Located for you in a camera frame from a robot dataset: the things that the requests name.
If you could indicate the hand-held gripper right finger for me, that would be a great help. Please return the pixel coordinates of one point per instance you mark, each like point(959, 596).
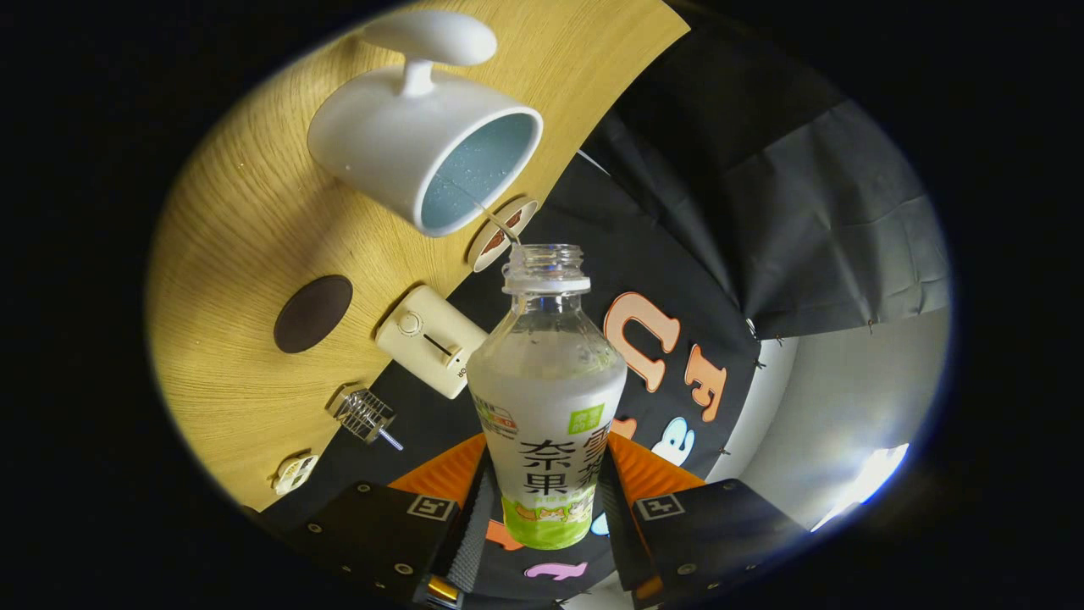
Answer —
point(618, 534)

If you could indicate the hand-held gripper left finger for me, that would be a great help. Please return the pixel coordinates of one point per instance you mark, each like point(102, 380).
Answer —
point(470, 534)

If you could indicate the clear juice bottle green label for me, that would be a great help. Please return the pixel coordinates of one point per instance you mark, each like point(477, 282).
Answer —
point(546, 407)

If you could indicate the dark brown round coaster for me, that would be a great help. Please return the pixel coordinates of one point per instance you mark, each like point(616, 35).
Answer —
point(312, 313)

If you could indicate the white cup blue inside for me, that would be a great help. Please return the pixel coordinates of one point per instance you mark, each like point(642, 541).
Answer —
point(389, 127)

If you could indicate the metal spoon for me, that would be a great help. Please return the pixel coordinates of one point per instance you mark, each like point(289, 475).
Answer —
point(391, 440)

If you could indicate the small white patterned dish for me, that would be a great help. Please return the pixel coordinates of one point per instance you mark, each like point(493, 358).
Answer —
point(295, 474)

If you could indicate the cream toaster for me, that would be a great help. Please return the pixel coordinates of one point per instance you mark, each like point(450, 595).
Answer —
point(423, 339)

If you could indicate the large ceiling light panel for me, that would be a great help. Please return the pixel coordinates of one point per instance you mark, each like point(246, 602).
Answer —
point(864, 483)

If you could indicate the white oval dish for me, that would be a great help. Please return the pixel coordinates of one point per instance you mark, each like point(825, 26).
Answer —
point(484, 250)

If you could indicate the black backdrop cloth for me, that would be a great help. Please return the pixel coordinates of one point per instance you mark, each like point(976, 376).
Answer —
point(804, 212)

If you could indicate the wooden table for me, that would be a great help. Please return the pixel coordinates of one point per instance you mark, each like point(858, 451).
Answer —
point(229, 220)

